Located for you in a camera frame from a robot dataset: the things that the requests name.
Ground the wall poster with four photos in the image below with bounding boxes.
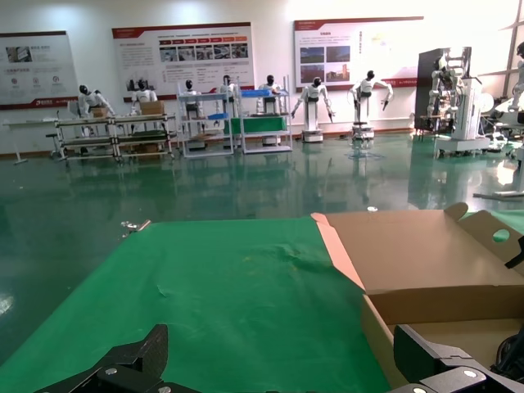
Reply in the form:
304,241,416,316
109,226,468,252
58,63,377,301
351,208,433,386
293,16,425,93

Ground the large background cardboard box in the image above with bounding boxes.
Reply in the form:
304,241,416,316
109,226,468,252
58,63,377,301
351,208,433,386
138,101,166,116

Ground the green table cloth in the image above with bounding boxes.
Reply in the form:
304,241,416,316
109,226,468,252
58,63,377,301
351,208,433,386
0,210,524,393

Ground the white robot on wheeled stand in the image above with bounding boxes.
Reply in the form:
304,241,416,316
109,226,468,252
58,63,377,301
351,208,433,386
425,47,492,160

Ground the white background table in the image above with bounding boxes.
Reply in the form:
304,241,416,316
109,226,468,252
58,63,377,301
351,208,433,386
2,117,59,166

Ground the metal frame workbench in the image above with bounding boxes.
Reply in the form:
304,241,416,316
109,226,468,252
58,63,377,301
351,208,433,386
112,113,178,160
54,116,120,164

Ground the wide wall poster, photo row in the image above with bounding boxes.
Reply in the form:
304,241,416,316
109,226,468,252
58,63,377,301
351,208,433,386
111,22,255,103

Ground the green cloth on rack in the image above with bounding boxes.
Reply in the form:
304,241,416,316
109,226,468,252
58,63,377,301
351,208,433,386
228,116,288,135

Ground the white metal shelf rack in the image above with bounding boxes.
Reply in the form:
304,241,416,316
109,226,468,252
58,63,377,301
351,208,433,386
177,79,235,159
238,75,294,156

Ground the black power cord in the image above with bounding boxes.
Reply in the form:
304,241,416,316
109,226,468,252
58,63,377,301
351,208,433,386
490,330,524,380

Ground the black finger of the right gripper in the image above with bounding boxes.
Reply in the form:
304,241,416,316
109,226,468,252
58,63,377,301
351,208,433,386
505,236,524,270

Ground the white humanoid robot black head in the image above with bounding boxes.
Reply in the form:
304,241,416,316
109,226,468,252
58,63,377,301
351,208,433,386
349,69,395,142
218,75,242,149
255,74,284,147
506,38,524,116
290,75,337,144
179,79,205,144
76,84,116,156
129,79,159,116

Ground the brown cardboard box, holed flap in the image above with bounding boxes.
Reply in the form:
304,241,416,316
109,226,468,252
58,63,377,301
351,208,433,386
309,201,524,393

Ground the black round stool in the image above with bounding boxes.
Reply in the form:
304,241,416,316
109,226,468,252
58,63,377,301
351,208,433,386
44,133,63,160

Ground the wall poster with round icons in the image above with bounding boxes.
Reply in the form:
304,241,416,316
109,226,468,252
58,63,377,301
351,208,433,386
0,30,79,111

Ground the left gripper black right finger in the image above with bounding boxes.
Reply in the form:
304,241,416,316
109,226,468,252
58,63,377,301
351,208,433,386
388,323,524,393

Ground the black upright panel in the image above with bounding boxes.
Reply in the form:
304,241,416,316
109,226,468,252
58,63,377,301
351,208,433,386
413,47,472,133

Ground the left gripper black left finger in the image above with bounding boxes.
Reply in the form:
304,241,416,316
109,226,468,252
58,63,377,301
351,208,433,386
32,323,189,393

